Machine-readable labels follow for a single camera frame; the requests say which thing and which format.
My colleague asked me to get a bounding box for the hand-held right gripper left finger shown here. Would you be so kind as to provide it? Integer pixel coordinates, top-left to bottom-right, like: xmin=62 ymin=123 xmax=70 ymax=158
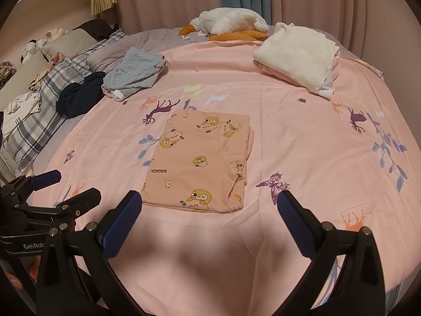
xmin=36 ymin=190 xmax=155 ymax=316

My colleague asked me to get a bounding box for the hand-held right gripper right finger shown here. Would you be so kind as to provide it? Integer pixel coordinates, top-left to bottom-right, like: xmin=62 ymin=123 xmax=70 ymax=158
xmin=277 ymin=190 xmax=386 ymax=316

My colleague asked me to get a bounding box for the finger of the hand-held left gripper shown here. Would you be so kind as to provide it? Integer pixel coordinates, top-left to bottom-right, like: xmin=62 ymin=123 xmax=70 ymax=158
xmin=15 ymin=187 xmax=102 ymax=218
xmin=31 ymin=169 xmax=62 ymax=191

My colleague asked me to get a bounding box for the pink cartoon print shirt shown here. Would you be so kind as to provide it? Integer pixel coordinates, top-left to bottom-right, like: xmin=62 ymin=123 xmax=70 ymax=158
xmin=141 ymin=108 xmax=255 ymax=213

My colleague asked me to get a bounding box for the pink animal print bed cover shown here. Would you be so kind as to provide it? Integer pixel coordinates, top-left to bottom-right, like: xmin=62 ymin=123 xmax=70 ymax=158
xmin=31 ymin=39 xmax=413 ymax=303

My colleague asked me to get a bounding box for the white printed garment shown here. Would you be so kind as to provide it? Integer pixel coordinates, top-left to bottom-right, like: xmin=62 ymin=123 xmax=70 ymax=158
xmin=7 ymin=91 xmax=42 ymax=120

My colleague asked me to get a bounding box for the dark navy garment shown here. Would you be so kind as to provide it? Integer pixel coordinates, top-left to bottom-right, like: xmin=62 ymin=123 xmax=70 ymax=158
xmin=55 ymin=72 xmax=106 ymax=119

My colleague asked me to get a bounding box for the plaid pillow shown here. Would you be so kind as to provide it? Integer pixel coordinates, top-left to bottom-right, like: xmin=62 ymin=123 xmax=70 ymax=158
xmin=3 ymin=28 xmax=127 ymax=172

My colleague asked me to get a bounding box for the black and white plush toy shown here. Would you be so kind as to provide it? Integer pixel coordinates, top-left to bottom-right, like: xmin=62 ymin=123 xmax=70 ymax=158
xmin=21 ymin=40 xmax=39 ymax=64

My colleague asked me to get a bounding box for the grey pillow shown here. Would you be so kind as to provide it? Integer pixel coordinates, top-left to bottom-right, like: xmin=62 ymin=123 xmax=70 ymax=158
xmin=86 ymin=44 xmax=132 ymax=75

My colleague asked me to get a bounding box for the grey garment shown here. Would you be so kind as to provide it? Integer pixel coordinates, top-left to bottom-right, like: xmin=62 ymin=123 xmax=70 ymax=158
xmin=102 ymin=47 xmax=166 ymax=102

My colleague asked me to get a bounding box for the beige cushion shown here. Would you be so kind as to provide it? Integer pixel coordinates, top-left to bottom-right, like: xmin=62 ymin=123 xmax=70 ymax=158
xmin=41 ymin=29 xmax=97 ymax=60

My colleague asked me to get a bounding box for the small white plush toy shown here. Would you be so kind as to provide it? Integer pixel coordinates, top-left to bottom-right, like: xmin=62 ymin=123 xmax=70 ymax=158
xmin=36 ymin=31 xmax=69 ymax=47

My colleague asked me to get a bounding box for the dark brown cushion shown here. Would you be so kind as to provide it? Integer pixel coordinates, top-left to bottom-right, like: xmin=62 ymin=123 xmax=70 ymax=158
xmin=73 ymin=19 xmax=121 ymax=42

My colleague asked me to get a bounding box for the white folded blanket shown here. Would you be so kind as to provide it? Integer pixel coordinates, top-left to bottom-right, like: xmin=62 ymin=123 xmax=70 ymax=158
xmin=253 ymin=22 xmax=341 ymax=100

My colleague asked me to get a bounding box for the white goose plush toy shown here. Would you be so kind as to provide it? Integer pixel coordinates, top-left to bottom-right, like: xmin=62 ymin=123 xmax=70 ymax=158
xmin=178 ymin=7 xmax=271 ymax=43

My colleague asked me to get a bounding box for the pink curtain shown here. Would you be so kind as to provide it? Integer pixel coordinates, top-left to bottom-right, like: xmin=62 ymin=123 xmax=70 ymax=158
xmin=110 ymin=0 xmax=421 ymax=60

